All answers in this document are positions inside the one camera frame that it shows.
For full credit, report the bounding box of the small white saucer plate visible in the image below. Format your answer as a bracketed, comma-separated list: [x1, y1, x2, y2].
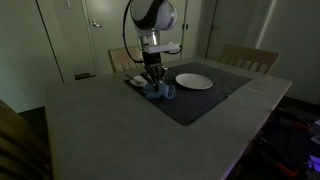
[129, 75, 148, 88]

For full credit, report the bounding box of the blue cloth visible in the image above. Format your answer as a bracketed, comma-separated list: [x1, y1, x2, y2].
[142, 81, 177, 100]

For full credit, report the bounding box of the white door with lever handle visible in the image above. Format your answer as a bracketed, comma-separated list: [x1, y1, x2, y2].
[81, 0, 144, 76]

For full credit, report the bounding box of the large white round plate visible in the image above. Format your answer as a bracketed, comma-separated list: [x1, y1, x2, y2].
[175, 72, 214, 91]

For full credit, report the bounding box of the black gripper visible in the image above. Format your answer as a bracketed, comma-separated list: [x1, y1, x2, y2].
[140, 52, 167, 91]

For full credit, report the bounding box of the silver door lever handle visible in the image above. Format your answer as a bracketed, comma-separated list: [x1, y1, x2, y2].
[91, 19, 103, 29]

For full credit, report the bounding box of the dark floor doorstop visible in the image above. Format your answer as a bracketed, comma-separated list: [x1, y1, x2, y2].
[73, 72, 98, 81]

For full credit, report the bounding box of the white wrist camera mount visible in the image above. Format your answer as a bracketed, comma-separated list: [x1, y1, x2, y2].
[142, 42, 183, 55]

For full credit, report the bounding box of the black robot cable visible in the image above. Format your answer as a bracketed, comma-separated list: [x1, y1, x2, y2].
[122, 0, 145, 64]

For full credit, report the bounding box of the dark grey fabric placemat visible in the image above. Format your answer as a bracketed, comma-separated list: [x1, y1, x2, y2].
[124, 68, 229, 127]
[168, 61, 253, 95]

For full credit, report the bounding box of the metal spoon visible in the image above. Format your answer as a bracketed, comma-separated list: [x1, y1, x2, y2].
[124, 73, 143, 84]

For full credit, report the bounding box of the red and black clamp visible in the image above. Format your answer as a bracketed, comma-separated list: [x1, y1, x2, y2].
[279, 111, 314, 133]
[259, 139, 301, 179]

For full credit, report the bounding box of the plain white door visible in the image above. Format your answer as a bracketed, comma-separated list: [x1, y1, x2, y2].
[204, 0, 269, 61]

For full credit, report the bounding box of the purple lit device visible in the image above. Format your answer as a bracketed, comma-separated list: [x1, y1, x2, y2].
[305, 119, 320, 180]

